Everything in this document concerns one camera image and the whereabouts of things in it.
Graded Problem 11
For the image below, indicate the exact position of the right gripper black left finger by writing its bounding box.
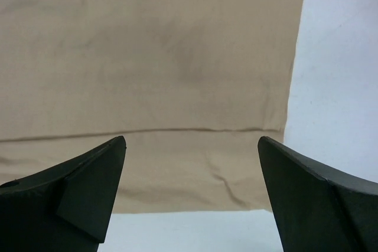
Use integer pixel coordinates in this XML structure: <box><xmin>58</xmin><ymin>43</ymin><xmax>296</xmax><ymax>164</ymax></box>
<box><xmin>1</xmin><ymin>136</ymin><xmax>126</xmax><ymax>252</ymax></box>

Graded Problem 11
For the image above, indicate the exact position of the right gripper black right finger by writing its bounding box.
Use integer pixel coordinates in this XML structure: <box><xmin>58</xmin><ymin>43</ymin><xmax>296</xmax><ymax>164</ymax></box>
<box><xmin>258</xmin><ymin>136</ymin><xmax>377</xmax><ymax>252</ymax></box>

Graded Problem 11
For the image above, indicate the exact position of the beige t shirt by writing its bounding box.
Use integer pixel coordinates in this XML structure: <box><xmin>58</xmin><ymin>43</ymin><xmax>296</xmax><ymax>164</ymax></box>
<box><xmin>1</xmin><ymin>0</ymin><xmax>303</xmax><ymax>213</ymax></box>

